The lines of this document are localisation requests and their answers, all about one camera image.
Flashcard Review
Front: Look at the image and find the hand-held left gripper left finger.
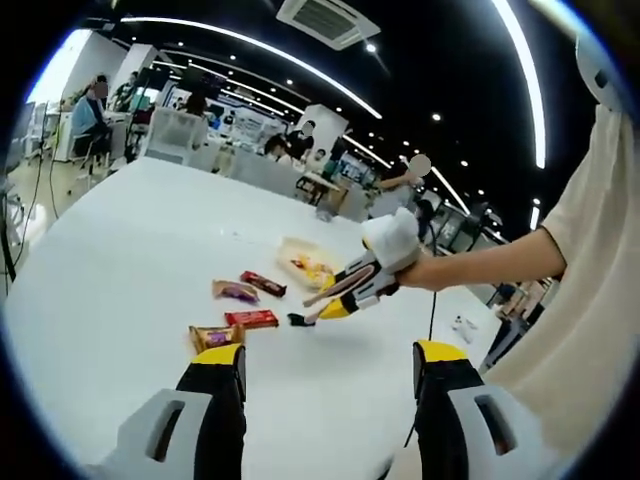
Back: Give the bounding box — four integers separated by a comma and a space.
84, 343, 248, 480

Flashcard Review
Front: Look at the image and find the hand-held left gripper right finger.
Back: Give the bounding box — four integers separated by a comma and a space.
412, 339, 557, 480

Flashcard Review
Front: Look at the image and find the cream hexagonal container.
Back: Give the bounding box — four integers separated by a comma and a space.
276, 235, 347, 295

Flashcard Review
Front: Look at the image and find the brown food packet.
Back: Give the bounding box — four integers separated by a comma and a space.
188, 323, 247, 354

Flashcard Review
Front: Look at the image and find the dark red food bar packet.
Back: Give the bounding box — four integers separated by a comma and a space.
239, 270, 288, 297

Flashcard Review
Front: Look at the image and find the bright red food bar packet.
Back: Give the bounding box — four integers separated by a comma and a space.
224, 309, 280, 329

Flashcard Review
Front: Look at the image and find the tan purple-print food packet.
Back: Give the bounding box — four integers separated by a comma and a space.
211, 278, 262, 305

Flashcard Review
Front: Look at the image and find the person's right hand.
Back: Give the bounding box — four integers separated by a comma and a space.
398, 253, 442, 290

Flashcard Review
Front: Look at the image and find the small white device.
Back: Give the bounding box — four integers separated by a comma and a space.
451, 313, 480, 344

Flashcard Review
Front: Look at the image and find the white mesh office chair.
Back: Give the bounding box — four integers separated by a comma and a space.
232, 149, 299, 199
146, 107, 210, 167

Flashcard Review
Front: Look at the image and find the wide curved ceiling light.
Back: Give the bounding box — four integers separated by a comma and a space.
491, 0, 547, 170

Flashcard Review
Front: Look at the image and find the ceiling air conditioner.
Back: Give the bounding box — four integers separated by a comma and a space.
276, 0, 382, 51

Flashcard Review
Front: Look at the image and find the white worn device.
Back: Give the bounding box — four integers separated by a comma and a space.
574, 32, 624, 109

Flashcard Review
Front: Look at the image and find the thin ceiling light strip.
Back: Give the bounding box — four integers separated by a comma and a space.
119, 16, 385, 120

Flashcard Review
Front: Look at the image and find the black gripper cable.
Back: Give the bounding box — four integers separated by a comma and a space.
402, 288, 439, 449

